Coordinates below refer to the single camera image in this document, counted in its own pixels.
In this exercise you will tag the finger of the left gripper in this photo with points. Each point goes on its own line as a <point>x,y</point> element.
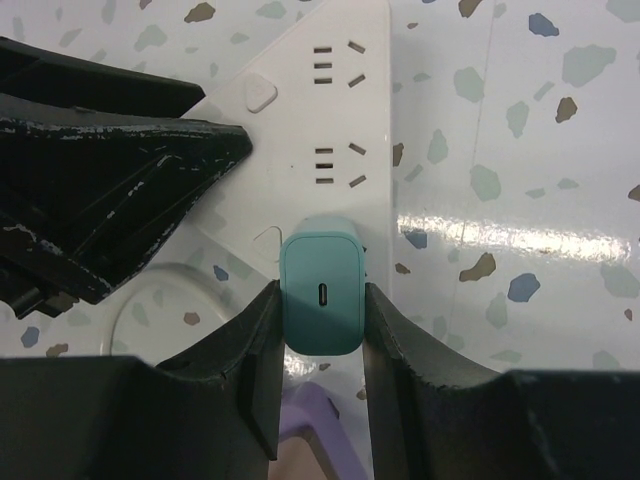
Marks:
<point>85,208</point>
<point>49,78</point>

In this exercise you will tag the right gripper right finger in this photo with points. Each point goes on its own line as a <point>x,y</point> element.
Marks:
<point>435,414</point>

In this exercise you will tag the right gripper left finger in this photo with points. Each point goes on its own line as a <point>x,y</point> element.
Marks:
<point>210,412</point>

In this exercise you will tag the purple power strip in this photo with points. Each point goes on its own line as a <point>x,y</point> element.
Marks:
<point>337,432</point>

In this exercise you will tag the teal plug adapter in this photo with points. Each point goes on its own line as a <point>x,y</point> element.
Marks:
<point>322,282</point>

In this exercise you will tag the white triangular power strip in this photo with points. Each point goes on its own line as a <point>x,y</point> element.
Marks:
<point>317,108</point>

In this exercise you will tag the pink plug adapter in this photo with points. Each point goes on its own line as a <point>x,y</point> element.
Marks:
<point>296,461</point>

